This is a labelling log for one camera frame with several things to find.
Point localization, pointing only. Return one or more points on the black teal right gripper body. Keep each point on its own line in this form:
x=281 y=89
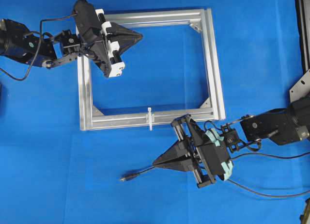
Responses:
x=207 y=150

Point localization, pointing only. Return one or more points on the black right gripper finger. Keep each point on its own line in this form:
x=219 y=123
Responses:
x=183 y=163
x=177 y=153

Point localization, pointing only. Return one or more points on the silver aluminium extrusion frame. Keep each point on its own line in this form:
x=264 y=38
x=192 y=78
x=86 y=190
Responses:
x=201 y=20

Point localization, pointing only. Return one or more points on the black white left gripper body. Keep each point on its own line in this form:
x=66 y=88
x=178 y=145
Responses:
x=96 y=34

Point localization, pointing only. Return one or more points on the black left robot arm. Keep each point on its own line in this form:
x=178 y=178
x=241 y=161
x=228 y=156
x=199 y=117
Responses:
x=40 y=49

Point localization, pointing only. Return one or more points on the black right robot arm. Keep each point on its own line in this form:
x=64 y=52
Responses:
x=282 y=126

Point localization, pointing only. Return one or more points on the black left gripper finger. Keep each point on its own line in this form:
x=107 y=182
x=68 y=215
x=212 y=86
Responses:
x=123 y=33
x=125 y=42

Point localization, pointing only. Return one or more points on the white zip tie loop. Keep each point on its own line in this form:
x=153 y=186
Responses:
x=150 y=118

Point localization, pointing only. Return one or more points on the black metal stand right edge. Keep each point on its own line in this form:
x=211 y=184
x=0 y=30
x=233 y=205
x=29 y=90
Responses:
x=303 y=23

